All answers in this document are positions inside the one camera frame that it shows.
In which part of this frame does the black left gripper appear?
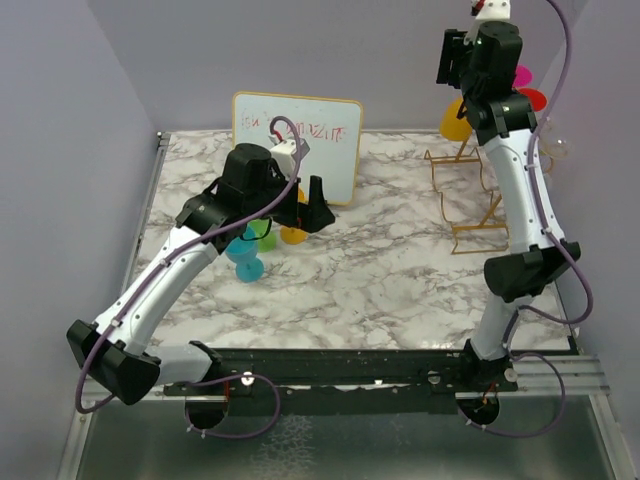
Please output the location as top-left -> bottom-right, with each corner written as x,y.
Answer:
245,165 -> 336,232

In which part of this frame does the orange plastic wine glass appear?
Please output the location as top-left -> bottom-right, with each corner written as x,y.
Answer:
278,187 -> 307,246

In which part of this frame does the yellow plastic wine glass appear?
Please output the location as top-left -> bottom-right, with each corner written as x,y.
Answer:
439,97 -> 472,142

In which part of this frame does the green plastic wine glass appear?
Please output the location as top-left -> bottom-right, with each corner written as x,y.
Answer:
249,219 -> 277,253

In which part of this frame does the blue plastic wine glass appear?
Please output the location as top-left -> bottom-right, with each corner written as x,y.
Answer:
225,236 -> 264,283

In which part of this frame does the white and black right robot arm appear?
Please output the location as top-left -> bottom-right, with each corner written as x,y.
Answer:
436,20 -> 581,391

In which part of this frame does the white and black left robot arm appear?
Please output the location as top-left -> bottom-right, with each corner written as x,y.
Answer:
66,140 -> 335,405

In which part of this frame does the pink plastic wine glass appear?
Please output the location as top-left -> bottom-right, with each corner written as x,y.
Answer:
513,65 -> 533,89

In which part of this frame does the red plastic wine glass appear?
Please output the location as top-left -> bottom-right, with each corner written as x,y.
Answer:
518,87 -> 548,112

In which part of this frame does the yellow framed whiteboard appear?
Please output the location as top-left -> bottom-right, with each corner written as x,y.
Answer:
232,92 -> 363,205

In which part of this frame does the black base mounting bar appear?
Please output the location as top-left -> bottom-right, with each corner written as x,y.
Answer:
164,346 -> 517,416

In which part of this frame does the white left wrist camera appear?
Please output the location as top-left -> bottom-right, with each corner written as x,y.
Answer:
270,140 -> 300,179

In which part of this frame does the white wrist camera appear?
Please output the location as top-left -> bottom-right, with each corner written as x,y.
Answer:
270,140 -> 300,179
463,0 -> 511,45

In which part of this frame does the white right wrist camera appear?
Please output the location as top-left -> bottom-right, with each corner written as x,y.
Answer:
463,0 -> 511,45

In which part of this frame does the gold wire wine glass rack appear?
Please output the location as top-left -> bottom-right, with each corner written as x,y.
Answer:
424,140 -> 510,255

